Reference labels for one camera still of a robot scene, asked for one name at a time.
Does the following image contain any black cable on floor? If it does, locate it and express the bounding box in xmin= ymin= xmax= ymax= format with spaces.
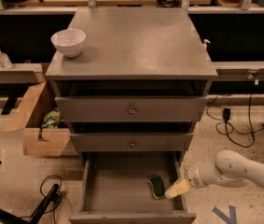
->
xmin=19 ymin=174 xmax=64 ymax=224

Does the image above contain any grey top drawer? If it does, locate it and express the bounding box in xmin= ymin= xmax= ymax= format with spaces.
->
xmin=55 ymin=97 xmax=206 ymax=122

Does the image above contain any green and yellow sponge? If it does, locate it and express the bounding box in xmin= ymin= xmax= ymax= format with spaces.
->
xmin=148 ymin=176 xmax=165 ymax=200

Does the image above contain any white ceramic bowl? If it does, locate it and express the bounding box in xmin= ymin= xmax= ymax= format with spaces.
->
xmin=50 ymin=29 xmax=87 ymax=57

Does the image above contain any brown cardboard box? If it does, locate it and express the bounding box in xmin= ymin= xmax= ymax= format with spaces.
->
xmin=5 ymin=82 xmax=77 ymax=157

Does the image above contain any grey middle drawer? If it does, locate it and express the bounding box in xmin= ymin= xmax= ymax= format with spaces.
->
xmin=71 ymin=133 xmax=193 ymax=152

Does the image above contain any clear sanitizer bottle right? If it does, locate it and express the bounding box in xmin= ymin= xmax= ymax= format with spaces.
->
xmin=0 ymin=50 xmax=13 ymax=69

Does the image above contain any small white pump bottle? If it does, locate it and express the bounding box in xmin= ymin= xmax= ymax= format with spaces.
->
xmin=203 ymin=39 xmax=211 ymax=50

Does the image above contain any green snack bag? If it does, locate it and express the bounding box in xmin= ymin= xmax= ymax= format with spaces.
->
xmin=41 ymin=107 xmax=61 ymax=129

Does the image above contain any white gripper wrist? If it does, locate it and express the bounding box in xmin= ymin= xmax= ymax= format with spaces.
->
xmin=165 ymin=162 xmax=206 ymax=199

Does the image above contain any grey wooden drawer cabinet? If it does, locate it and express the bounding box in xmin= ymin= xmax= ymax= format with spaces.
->
xmin=45 ymin=7 xmax=218 ymax=173

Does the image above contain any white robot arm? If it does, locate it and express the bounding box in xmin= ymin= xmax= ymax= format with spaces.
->
xmin=165 ymin=150 xmax=264 ymax=199

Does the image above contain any grey open bottom drawer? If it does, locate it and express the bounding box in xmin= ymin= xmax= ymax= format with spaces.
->
xmin=69 ymin=151 xmax=196 ymax=224

